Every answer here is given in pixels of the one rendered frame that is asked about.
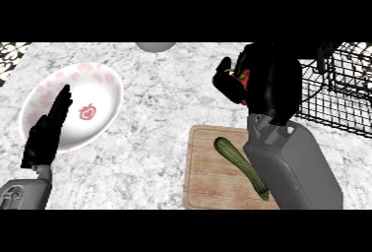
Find black wire tiered basket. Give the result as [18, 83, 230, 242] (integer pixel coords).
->
[295, 41, 372, 139]

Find grey round object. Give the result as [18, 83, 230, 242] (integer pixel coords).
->
[134, 41, 177, 53]

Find white plate with red print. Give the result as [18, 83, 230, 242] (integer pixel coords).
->
[18, 62, 125, 154]

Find wooden cutting board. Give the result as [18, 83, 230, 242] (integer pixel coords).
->
[181, 124, 282, 211]

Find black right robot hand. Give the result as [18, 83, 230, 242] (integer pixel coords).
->
[211, 41, 304, 127]

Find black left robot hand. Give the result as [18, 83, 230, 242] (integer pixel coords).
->
[19, 84, 74, 169]

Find green zucchini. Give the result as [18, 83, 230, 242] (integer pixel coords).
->
[214, 136, 270, 202]

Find black and white patterned object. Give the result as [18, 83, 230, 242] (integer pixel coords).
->
[0, 41, 32, 87]

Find red bell pepper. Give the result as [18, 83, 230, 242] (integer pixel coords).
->
[232, 68, 252, 106]

